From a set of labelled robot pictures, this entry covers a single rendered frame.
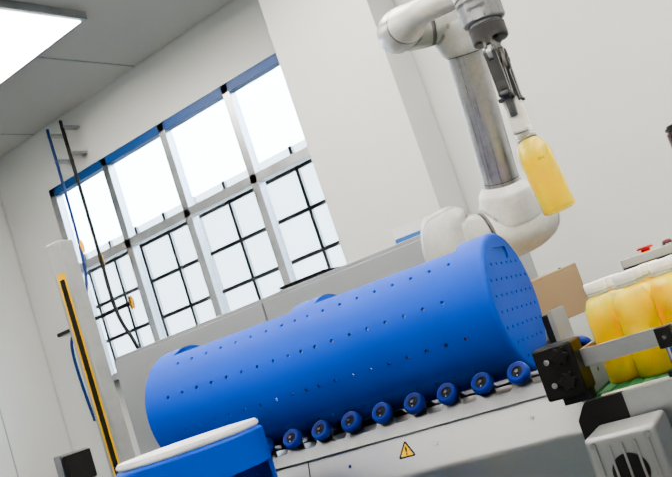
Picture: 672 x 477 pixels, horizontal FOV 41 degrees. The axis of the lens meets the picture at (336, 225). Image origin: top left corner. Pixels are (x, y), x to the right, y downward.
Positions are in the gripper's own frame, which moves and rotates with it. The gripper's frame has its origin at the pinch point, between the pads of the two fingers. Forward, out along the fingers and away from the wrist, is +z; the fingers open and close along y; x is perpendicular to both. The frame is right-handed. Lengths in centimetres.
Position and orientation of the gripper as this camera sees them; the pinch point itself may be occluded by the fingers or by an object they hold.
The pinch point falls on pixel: (518, 117)
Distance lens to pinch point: 185.4
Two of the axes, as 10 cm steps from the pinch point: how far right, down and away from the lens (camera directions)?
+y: -4.1, 0.1, -9.1
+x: 8.6, -3.3, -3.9
